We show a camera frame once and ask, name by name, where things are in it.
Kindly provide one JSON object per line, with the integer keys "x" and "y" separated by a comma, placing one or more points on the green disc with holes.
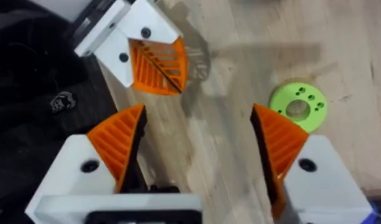
{"x": 315, "y": 118}

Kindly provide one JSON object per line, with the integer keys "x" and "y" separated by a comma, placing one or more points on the black fabric with pale emblem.
{"x": 22, "y": 93}

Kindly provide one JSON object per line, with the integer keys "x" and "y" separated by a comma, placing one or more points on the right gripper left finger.
{"x": 84, "y": 155}

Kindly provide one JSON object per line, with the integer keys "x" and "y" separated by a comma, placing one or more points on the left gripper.
{"x": 100, "y": 31}

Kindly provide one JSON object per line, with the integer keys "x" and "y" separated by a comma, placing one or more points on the blue electric screwdriver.
{"x": 380, "y": 214}

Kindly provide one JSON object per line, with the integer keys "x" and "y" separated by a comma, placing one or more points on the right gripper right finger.
{"x": 318, "y": 186}

